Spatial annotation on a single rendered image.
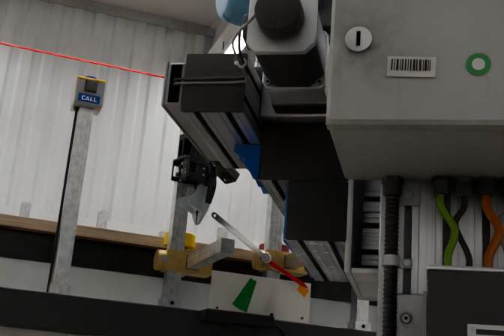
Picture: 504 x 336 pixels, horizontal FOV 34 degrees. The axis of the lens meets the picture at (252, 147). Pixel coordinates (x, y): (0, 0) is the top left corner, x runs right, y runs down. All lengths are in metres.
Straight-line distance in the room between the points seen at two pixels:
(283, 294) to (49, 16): 8.18
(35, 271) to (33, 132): 7.35
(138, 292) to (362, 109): 1.42
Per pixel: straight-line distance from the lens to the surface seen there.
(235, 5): 1.45
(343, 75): 0.84
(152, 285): 2.17
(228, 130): 1.19
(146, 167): 9.51
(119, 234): 2.14
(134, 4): 9.99
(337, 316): 2.34
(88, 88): 2.00
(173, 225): 1.98
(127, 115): 9.64
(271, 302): 2.02
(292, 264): 2.00
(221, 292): 1.98
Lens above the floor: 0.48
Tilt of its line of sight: 18 degrees up
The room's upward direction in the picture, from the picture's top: 5 degrees clockwise
